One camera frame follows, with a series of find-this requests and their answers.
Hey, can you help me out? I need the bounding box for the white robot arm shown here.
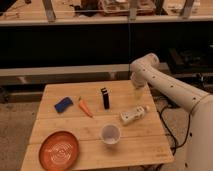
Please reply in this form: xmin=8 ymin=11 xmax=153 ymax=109
xmin=130 ymin=53 xmax=213 ymax=171

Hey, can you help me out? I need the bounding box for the wooden table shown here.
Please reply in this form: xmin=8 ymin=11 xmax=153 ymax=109
xmin=21 ymin=80 xmax=173 ymax=171

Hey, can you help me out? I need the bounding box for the white paper cup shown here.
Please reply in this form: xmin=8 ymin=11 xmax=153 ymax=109
xmin=100 ymin=124 xmax=121 ymax=145

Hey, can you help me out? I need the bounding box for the blue sponge block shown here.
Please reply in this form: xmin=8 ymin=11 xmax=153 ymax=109
xmin=54 ymin=97 xmax=73 ymax=113

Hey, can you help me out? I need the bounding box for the orange toy carrot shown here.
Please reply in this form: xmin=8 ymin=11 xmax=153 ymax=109
xmin=78 ymin=97 xmax=93 ymax=118

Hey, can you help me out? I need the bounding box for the white plastic bottle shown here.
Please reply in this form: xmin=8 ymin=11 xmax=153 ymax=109
xmin=120 ymin=106 xmax=150 ymax=125

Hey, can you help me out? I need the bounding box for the black floor cable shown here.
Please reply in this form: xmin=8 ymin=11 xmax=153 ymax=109
xmin=157 ymin=99 xmax=192 ymax=158

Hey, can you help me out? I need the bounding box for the orange plate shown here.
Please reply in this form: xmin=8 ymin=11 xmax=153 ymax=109
xmin=39 ymin=131 xmax=79 ymax=171

